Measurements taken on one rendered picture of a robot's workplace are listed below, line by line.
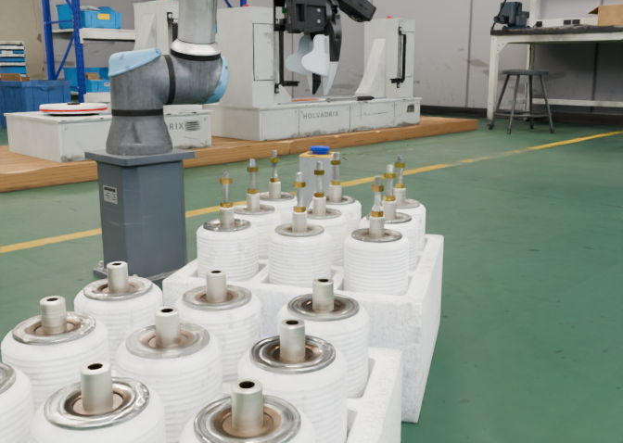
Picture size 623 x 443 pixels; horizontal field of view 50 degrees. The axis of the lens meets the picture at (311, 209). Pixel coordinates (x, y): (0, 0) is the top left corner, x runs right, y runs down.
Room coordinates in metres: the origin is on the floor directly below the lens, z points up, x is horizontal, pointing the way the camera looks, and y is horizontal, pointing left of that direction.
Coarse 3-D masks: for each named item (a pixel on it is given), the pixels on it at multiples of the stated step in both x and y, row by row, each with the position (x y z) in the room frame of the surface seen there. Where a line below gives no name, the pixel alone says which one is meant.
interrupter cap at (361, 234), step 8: (352, 232) 0.96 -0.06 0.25; (360, 232) 0.96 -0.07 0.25; (368, 232) 0.97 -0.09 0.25; (384, 232) 0.97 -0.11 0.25; (392, 232) 0.96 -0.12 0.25; (360, 240) 0.93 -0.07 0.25; (368, 240) 0.92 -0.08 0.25; (376, 240) 0.92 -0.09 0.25; (384, 240) 0.92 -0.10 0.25; (392, 240) 0.92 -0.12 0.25
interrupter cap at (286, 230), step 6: (276, 228) 0.98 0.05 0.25; (282, 228) 0.99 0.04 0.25; (288, 228) 0.99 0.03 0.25; (312, 228) 0.99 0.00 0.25; (318, 228) 0.99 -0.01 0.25; (282, 234) 0.96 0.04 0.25; (288, 234) 0.95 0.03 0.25; (294, 234) 0.95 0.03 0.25; (300, 234) 0.95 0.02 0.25; (306, 234) 0.95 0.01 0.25; (312, 234) 0.95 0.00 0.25; (318, 234) 0.96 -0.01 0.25
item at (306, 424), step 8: (304, 416) 0.44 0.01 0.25; (192, 424) 0.43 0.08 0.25; (304, 424) 0.43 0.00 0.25; (184, 432) 0.42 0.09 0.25; (192, 432) 0.42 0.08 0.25; (304, 432) 0.42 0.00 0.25; (312, 432) 0.43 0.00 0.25; (184, 440) 0.41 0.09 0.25; (192, 440) 0.41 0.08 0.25; (296, 440) 0.41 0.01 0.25; (304, 440) 0.41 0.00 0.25; (312, 440) 0.42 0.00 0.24
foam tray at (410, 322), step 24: (432, 240) 1.19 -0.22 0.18; (192, 264) 1.04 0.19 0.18; (264, 264) 1.05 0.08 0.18; (432, 264) 1.04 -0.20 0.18; (168, 288) 0.96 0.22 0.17; (264, 288) 0.92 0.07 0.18; (288, 288) 0.92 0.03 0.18; (336, 288) 0.93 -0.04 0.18; (408, 288) 0.93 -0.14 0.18; (432, 288) 1.02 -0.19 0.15; (264, 312) 0.92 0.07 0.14; (384, 312) 0.87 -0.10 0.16; (408, 312) 0.86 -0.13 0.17; (432, 312) 1.04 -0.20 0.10; (384, 336) 0.87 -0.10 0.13; (408, 336) 0.86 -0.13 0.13; (432, 336) 1.06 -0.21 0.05; (408, 360) 0.86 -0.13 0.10; (408, 384) 0.86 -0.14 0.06; (408, 408) 0.86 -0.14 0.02
